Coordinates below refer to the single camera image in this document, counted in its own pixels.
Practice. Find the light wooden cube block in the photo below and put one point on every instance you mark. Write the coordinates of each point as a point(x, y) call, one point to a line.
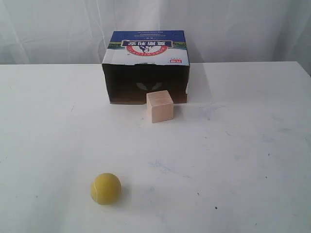
point(159, 106)

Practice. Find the blue printed cardboard box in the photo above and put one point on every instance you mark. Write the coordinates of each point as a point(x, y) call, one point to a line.
point(139, 62)

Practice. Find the white backdrop curtain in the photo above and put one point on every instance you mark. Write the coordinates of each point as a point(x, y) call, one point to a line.
point(78, 31)

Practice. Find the yellow tennis ball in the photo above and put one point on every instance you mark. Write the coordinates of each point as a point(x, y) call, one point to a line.
point(105, 189)

